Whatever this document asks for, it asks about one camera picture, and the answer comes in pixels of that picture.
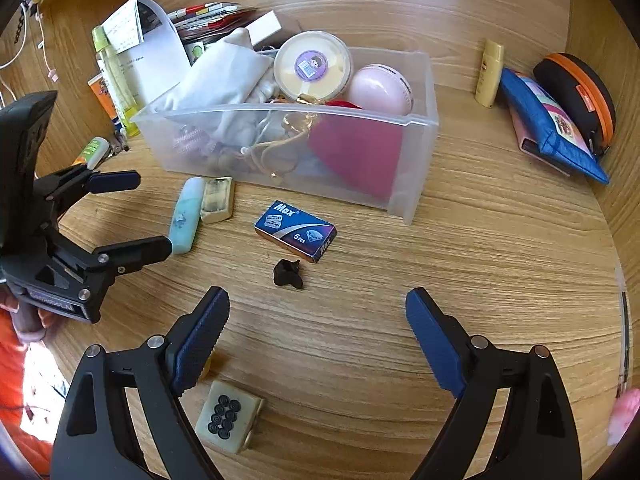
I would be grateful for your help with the person left hand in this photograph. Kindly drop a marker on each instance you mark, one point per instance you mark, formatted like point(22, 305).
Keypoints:
point(30, 324)

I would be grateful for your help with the clear plastic storage bin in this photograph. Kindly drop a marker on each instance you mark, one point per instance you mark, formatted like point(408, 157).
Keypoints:
point(162, 131)

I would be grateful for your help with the stack of booklets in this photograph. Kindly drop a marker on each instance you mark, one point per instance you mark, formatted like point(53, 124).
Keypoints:
point(211, 21)

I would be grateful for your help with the fruit sticker sheet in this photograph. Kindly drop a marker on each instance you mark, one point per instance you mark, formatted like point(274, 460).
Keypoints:
point(194, 51)

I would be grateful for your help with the blue Max staples box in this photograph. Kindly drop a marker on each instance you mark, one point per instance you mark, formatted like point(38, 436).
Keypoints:
point(294, 229)

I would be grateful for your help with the yellow green spray bottle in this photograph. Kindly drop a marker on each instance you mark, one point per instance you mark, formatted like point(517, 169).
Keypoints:
point(114, 76)

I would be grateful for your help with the white small box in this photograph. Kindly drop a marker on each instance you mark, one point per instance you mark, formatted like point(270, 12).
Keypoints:
point(271, 30)

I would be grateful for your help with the light blue eraser case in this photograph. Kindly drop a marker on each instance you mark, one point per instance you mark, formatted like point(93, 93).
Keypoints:
point(187, 214)

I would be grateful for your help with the pink wallet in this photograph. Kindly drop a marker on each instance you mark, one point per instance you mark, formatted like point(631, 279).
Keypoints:
point(528, 145)

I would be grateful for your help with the yellow small bottle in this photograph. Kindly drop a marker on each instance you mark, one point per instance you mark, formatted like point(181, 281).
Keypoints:
point(489, 76)

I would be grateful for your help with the white paper sheets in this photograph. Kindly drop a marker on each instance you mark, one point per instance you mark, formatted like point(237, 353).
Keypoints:
point(148, 47)

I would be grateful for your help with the red velvet pouch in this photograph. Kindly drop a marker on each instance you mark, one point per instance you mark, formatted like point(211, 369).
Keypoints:
point(363, 152)

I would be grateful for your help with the blue patchwork pouch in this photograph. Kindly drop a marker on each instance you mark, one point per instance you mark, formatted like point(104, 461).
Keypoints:
point(555, 133)

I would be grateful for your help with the pink round ball device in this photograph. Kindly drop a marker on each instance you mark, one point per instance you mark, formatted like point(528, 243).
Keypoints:
point(380, 88)

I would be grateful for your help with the gold tassel ornament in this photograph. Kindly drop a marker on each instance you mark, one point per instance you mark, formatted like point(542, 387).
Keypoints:
point(280, 139)

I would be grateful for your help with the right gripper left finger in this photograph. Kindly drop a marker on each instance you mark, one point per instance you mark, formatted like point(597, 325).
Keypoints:
point(96, 437)

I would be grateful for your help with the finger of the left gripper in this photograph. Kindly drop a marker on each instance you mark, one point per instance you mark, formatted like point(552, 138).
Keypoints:
point(134, 255)
point(117, 181)

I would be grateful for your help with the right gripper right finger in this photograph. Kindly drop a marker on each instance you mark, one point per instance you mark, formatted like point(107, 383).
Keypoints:
point(537, 438)

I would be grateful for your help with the small black plastic piece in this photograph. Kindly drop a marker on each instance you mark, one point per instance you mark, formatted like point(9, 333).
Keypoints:
point(287, 273)

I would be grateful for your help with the cream round lidded container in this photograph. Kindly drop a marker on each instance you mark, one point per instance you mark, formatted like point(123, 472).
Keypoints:
point(314, 63)

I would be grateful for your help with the mahjong tile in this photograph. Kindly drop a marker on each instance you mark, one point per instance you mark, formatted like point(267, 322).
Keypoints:
point(228, 417)

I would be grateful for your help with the orange sunscreen tube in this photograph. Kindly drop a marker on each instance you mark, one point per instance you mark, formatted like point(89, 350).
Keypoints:
point(98, 86)

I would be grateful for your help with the white cloth pouch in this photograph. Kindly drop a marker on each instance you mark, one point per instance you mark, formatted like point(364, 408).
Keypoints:
point(226, 75)

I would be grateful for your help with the black orange zipper case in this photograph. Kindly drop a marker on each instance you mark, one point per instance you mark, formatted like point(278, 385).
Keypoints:
point(583, 96)

